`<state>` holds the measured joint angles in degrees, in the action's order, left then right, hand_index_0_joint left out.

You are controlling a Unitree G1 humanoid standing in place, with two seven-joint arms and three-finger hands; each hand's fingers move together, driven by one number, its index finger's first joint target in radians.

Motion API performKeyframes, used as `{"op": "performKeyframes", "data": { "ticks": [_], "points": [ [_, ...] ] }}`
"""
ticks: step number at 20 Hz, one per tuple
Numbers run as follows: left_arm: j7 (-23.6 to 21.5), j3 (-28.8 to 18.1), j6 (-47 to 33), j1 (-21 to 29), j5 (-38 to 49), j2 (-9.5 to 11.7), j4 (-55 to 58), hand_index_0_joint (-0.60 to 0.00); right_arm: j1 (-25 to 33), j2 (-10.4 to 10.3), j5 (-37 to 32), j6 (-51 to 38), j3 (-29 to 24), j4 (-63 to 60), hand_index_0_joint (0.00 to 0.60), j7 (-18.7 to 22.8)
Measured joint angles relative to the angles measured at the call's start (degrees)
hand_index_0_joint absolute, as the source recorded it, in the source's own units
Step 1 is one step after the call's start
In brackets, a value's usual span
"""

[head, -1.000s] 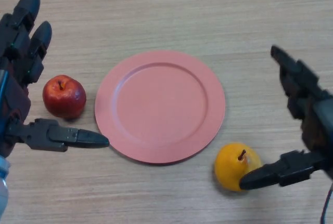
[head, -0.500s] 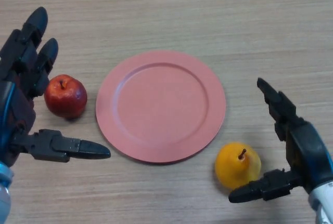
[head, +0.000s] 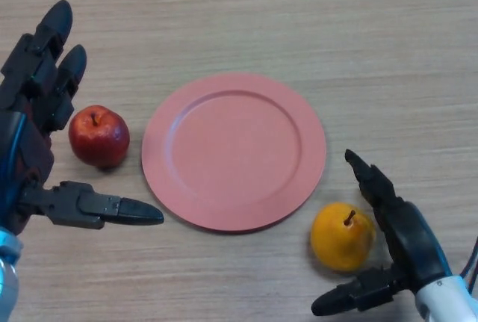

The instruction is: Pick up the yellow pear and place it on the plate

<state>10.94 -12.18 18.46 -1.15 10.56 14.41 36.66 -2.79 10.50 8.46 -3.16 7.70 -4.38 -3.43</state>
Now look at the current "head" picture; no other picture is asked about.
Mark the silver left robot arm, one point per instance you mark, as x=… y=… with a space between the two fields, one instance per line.
x=7 y=281

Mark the red apple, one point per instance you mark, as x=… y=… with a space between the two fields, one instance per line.
x=99 y=139

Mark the pink round plate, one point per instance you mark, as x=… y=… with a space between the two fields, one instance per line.
x=235 y=154

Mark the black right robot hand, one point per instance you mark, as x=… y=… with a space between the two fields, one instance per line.
x=414 y=240

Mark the yellow pear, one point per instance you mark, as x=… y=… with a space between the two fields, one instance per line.
x=340 y=240

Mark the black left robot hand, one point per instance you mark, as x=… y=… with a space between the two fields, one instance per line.
x=30 y=150

